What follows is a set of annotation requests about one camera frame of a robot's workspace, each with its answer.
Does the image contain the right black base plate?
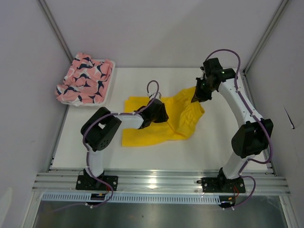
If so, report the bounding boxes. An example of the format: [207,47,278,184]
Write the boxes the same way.
[196,177,246,193]

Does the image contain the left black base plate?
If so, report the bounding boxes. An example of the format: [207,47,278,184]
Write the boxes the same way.
[76,175,118,191]

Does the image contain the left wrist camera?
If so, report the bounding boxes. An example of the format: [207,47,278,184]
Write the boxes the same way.
[148,92,162,100]

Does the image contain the right corner frame post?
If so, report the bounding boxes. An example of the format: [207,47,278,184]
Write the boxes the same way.
[243,0,291,75]

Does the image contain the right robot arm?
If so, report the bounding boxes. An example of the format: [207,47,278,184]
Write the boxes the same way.
[191,58,274,193]

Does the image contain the right side table rail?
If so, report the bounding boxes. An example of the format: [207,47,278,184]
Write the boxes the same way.
[239,71,274,173]

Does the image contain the corner frame post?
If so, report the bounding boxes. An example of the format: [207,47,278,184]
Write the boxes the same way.
[37,0,74,63]
[243,0,291,75]

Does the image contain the pink patterned shorts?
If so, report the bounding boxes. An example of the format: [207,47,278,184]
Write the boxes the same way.
[55,52,114,105]

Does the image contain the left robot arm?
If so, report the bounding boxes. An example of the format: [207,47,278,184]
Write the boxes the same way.
[76,98,169,190]

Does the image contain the yellow shorts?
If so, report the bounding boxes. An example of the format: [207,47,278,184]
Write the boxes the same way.
[121,87,205,147]

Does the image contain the slotted cable duct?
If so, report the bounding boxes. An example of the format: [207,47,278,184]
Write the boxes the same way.
[42,192,221,205]

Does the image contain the white tray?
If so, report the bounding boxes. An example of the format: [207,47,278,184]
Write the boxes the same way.
[59,57,116,107]

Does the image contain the left corner frame post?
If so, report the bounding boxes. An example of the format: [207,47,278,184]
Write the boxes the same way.
[37,0,74,63]

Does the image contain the aluminium mounting rail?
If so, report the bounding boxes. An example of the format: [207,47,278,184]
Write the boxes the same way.
[32,169,291,196]

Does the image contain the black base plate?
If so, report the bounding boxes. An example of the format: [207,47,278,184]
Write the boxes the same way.
[196,177,246,193]
[76,175,118,191]

